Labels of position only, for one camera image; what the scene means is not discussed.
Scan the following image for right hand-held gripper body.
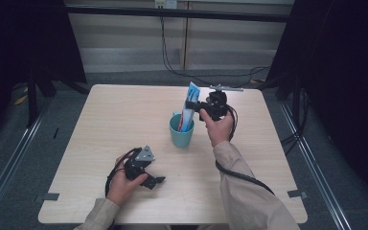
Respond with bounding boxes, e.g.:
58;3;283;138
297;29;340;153
204;84;244;123

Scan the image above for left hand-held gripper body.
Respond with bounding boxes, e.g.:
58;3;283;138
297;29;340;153
124;145;156;181

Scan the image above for toothpaste tube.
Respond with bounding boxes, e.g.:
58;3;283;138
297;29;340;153
176;80;201;133

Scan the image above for teal cup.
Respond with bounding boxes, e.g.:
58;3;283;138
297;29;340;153
169;111;196;149

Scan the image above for person's right hand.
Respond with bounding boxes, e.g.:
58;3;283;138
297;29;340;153
199;108;235;148

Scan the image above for person's left hand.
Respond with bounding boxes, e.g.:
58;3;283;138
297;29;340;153
105;154;150;207

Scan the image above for black metal stand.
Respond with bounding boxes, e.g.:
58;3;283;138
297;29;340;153
291;73;302;128
27;71;57;127

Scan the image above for black horizontal bar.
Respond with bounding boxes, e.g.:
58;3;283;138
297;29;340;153
65;5;296;23

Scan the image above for black curtain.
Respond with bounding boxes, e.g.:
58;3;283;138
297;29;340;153
0;0;88;97
265;0;368;209

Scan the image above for yellow floor scrap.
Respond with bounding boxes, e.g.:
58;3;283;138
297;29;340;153
13;94;29;105

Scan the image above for black wall cable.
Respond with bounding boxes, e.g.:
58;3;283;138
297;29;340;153
159;15;271;88

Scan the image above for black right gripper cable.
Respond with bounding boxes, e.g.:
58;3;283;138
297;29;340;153
215;104;276;196

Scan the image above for black floor cables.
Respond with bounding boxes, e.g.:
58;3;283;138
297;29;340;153
281;89;311;154

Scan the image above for wall power outlet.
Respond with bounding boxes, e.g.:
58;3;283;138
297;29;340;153
154;0;178;10

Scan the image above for metal floor rail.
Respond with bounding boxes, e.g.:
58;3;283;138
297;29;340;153
279;102;353;230
0;99;51;221

